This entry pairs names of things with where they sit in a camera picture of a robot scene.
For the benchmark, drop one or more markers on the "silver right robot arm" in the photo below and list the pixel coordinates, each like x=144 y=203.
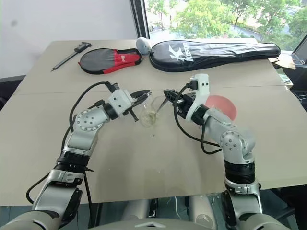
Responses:
x=236 y=143

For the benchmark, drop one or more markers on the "grey oval object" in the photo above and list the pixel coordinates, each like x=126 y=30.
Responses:
x=143 y=45

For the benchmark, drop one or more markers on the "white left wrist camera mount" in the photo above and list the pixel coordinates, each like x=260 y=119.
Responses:
x=120 y=100

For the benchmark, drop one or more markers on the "metal spoon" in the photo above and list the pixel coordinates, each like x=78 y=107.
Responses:
x=161 y=105

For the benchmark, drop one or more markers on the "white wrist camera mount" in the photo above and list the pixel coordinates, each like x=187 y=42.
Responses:
x=120 y=100
x=201 y=91

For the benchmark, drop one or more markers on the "red black paddle case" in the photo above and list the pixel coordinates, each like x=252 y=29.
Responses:
x=105 y=60

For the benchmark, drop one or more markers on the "black vernier caliper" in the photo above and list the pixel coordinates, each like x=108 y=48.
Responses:
x=68 y=57

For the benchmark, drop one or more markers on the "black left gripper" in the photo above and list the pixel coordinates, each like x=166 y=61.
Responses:
x=132 y=99

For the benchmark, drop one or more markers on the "grey rounded shape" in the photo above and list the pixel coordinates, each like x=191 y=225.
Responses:
x=136 y=208
x=202 y=213

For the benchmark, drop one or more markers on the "dark window frame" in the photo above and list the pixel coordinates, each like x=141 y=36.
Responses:
x=141 y=19

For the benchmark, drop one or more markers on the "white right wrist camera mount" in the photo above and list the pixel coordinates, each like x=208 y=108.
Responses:
x=201 y=91

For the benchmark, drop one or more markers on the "clear glass mug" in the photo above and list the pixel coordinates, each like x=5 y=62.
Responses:
x=149 y=118

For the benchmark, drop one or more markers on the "grey robot torso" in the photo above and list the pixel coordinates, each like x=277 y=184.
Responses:
x=153 y=225

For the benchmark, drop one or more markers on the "black badminton racket cover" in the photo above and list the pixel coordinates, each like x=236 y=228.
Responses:
x=211 y=54

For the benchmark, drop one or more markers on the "pink bowl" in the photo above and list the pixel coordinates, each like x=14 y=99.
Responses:
x=223 y=104

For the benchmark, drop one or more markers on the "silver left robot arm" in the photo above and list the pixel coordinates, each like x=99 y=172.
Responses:
x=85 y=134

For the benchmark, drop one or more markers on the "brown cardboard piece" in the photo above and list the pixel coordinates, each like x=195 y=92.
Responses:
x=284 y=62

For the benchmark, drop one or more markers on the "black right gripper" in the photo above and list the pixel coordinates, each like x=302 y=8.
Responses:
x=184 y=104

